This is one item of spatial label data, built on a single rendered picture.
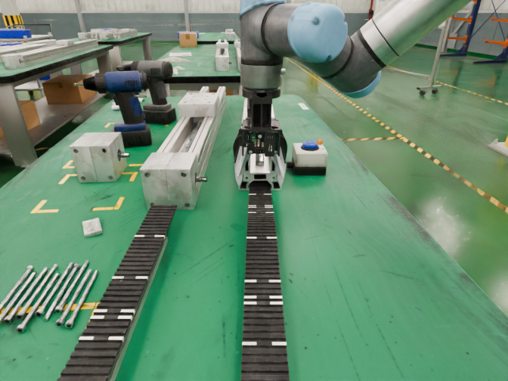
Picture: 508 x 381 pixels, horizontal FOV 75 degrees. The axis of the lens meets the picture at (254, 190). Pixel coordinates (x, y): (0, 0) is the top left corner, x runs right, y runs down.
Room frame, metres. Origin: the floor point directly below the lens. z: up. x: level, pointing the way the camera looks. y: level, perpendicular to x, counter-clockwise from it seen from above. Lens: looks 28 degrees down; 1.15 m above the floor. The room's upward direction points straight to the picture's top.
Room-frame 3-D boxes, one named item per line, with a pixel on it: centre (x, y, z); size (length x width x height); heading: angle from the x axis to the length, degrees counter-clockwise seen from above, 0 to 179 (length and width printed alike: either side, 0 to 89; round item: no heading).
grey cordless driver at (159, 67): (1.25, 0.39, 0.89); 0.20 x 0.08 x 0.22; 78
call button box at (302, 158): (0.81, -0.14, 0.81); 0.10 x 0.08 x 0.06; 90
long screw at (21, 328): (0.35, 0.31, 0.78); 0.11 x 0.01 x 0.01; 4
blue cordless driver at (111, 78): (0.99, 0.41, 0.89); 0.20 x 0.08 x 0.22; 107
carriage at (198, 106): (1.09, 0.18, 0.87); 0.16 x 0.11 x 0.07; 0
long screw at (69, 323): (0.35, 0.25, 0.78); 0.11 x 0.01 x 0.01; 4
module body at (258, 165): (1.09, -0.01, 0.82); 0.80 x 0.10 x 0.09; 0
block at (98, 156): (0.78, 0.37, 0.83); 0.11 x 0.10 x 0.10; 94
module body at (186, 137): (1.09, 0.18, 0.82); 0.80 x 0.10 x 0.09; 0
